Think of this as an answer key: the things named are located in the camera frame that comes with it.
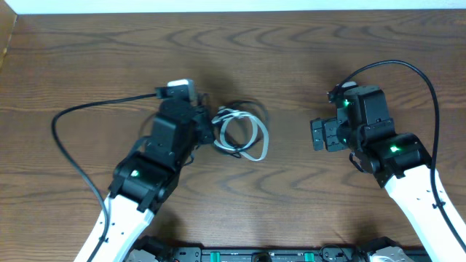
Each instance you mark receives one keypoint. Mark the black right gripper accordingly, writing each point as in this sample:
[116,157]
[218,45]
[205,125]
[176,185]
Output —
[330,132]

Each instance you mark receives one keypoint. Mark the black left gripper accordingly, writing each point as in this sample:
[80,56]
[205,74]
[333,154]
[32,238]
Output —
[205,128]

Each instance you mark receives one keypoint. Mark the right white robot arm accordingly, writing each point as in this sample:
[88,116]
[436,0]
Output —
[399,162]

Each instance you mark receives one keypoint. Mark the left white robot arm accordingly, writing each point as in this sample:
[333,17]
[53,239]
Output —
[146,177]

